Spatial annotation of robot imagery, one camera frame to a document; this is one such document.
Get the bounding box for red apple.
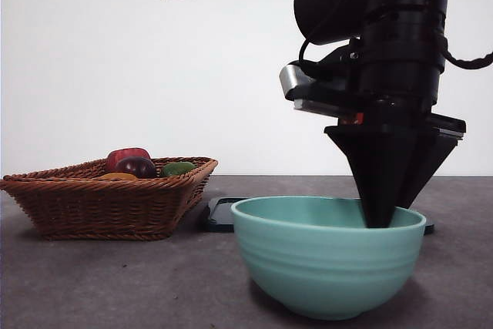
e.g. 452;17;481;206
106;147;152;175

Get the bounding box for brown wicker basket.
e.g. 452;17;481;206
0;156;220;241

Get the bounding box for teal ribbed bowl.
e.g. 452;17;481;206
230;195;428;321

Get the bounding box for dark purple plum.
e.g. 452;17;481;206
114;156;158;179

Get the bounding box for green avocado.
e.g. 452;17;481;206
159;161;197;178

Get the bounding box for thick black corrugated cable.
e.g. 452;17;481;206
441;0;493;71

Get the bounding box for thin black camera cable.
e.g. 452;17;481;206
298;34;323;76

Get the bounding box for brown kiwi fruit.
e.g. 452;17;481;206
99;173;139;182

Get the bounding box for dark rectangular tray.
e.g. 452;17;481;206
198;196;436;235

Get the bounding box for right wrist grey camera box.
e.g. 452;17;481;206
279;59;363;118

